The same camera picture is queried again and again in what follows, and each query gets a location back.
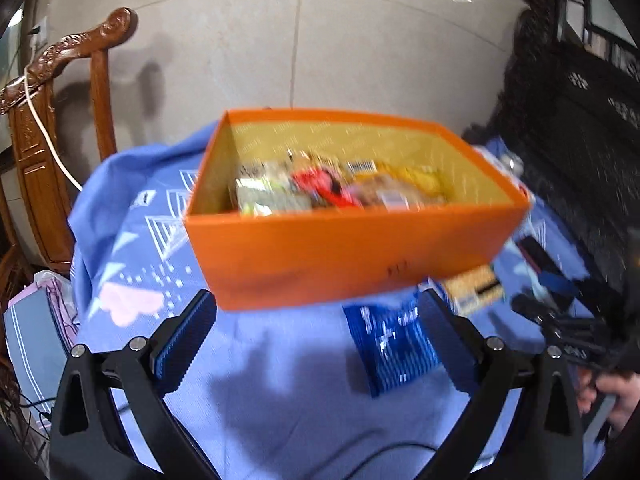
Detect blue snack bag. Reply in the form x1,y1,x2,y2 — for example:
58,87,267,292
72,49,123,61
343,294,440,398

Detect pink small-cookie bag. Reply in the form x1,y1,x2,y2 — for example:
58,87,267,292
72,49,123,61
347,174,427,209

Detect person's right hand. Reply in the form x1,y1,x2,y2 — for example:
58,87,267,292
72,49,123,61
576,369,640,436

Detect beige black cracker box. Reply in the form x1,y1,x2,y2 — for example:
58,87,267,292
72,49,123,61
438,264,506,318

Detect red-cased smartphone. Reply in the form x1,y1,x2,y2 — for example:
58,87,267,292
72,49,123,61
515,235,563,276

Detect blue patterned tablecloth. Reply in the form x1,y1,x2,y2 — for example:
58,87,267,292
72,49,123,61
64,121,612,480

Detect striped bag on floor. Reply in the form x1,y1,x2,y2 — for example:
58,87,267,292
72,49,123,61
3,271,80,431

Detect yellow cake snack bag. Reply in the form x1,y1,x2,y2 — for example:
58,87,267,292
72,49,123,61
376,162,449,204

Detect yellow-green snack packet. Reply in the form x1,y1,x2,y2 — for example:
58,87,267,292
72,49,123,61
235,178,312,217

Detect orange cardboard box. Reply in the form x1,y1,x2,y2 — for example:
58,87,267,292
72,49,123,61
183,108,530,311

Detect white drink can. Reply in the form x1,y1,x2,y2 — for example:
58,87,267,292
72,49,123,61
499,151,524,178

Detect carved wooden chair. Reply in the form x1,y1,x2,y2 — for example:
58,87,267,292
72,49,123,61
1,6,138,274

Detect red snack packet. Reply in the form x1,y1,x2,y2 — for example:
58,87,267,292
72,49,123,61
291,166,361,208

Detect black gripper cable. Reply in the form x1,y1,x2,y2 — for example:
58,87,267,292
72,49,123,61
344,441,442,480

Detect white charging cable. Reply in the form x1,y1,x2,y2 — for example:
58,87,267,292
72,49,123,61
22,65,85,193

